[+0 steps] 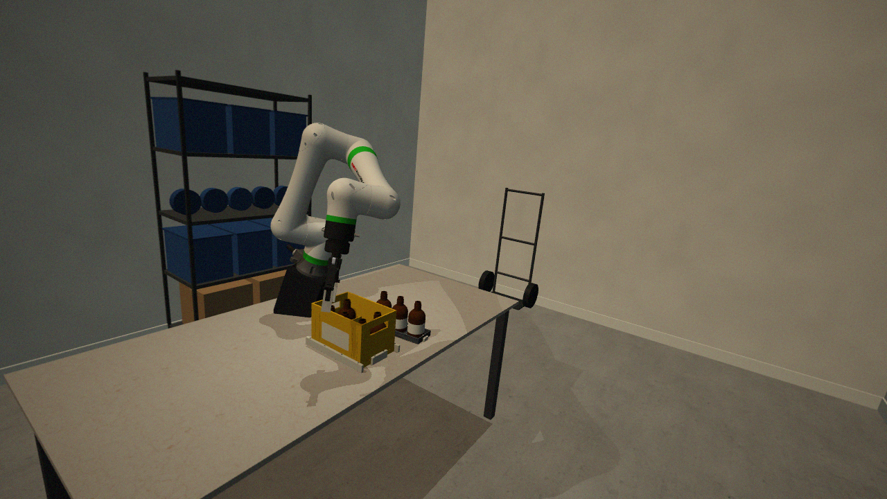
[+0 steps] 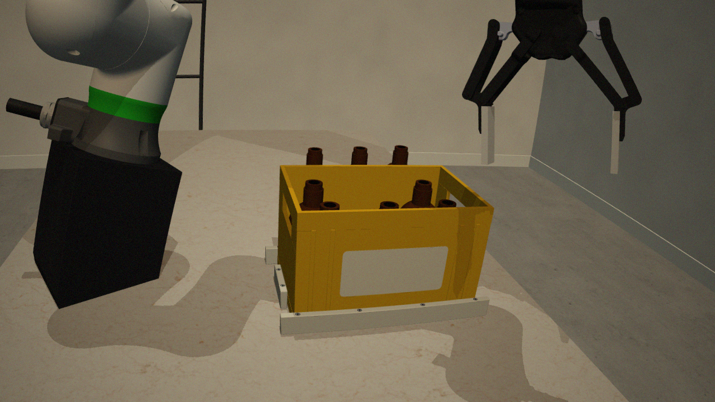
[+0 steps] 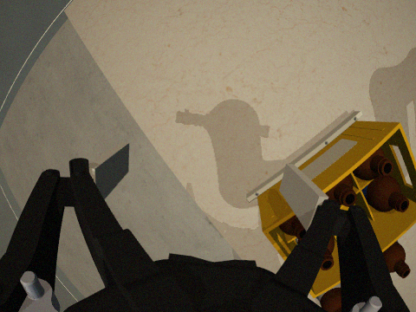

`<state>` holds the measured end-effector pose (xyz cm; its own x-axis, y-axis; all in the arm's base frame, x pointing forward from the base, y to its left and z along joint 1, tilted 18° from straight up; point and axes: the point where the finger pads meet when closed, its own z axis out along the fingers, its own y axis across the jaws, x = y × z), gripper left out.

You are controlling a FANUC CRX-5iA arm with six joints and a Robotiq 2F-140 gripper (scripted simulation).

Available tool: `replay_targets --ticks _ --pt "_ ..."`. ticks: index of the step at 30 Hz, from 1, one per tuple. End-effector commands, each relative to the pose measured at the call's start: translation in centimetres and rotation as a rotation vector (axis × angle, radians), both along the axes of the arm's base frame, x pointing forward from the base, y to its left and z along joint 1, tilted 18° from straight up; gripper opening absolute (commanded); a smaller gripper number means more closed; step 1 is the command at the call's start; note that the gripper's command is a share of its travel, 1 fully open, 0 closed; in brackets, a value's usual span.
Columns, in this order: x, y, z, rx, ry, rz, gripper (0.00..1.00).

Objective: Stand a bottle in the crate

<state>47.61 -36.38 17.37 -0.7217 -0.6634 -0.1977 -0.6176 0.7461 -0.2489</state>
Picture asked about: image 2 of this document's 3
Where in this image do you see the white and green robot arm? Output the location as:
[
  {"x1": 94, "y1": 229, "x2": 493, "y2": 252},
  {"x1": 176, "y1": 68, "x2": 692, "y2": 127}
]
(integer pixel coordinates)
[{"x1": 6, "y1": 0, "x2": 192, "y2": 165}]

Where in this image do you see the yellow bottle crate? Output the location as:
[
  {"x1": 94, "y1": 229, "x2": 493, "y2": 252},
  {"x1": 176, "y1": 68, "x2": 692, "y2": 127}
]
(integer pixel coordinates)
[{"x1": 278, "y1": 165, "x2": 494, "y2": 313}]

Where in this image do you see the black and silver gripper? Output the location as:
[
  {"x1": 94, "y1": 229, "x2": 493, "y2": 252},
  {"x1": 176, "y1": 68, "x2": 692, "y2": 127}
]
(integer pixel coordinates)
[{"x1": 462, "y1": 0, "x2": 642, "y2": 174}]

